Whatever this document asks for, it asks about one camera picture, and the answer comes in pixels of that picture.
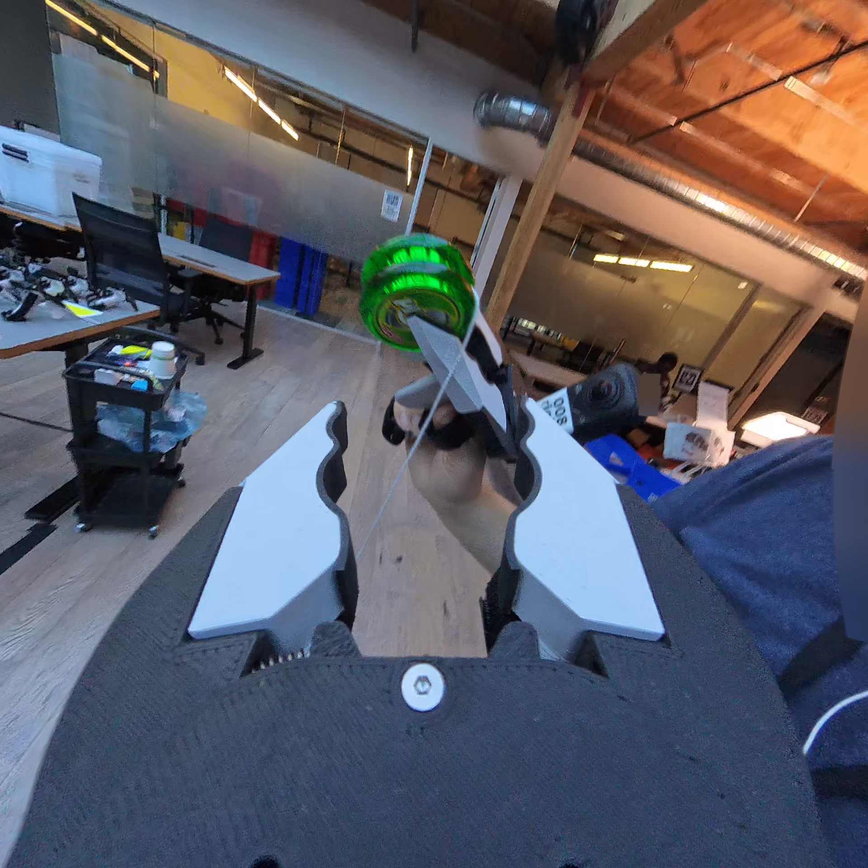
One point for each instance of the stack of blue bins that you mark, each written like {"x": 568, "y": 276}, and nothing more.
{"x": 302, "y": 275}

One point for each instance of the black mesh office chair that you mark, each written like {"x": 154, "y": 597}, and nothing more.
{"x": 125, "y": 251}

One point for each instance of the yellow paper sheet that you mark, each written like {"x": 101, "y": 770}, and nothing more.
{"x": 83, "y": 310}

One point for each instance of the long grey desk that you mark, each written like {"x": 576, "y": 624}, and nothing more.
{"x": 224, "y": 261}

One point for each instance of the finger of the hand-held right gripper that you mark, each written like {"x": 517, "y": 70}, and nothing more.
{"x": 488, "y": 346}
{"x": 461, "y": 380}

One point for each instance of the green transparent yoyo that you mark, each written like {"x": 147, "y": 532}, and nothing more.
{"x": 413, "y": 278}

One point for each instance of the white printed box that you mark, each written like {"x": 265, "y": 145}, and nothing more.
{"x": 698, "y": 434}

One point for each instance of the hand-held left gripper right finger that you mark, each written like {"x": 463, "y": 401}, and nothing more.
{"x": 576, "y": 536}

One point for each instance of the white paper cup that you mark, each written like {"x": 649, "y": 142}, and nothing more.
{"x": 163, "y": 359}

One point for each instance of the black utility cart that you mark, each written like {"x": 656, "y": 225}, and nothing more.
{"x": 129, "y": 475}

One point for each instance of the person's blue shirt torso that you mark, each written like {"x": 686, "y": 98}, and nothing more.
{"x": 753, "y": 529}

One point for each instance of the clear plastic bag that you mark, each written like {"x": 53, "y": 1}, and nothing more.
{"x": 176, "y": 417}

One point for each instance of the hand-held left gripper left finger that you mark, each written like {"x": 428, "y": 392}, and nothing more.
{"x": 278, "y": 536}

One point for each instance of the grey table with wooden edge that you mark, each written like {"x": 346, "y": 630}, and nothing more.
{"x": 47, "y": 332}

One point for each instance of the white wall sign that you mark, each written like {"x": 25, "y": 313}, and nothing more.
{"x": 392, "y": 206}

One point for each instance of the dark office chair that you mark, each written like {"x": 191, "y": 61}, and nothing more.
{"x": 227, "y": 241}

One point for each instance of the wooden post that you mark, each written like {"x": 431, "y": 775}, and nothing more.
{"x": 542, "y": 203}

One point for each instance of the pile of hand-held grippers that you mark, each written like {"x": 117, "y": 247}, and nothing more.
{"x": 41, "y": 285}

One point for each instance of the person's right forearm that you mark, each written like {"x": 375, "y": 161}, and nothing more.
{"x": 485, "y": 536}

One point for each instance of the blue plastic bin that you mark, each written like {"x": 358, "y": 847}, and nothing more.
{"x": 630, "y": 464}

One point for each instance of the silver ventilation duct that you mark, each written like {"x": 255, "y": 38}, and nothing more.
{"x": 678, "y": 183}

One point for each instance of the stack of white storage bins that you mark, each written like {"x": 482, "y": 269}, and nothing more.
{"x": 44, "y": 173}

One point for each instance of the person's right hand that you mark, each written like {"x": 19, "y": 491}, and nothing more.
{"x": 454, "y": 475}

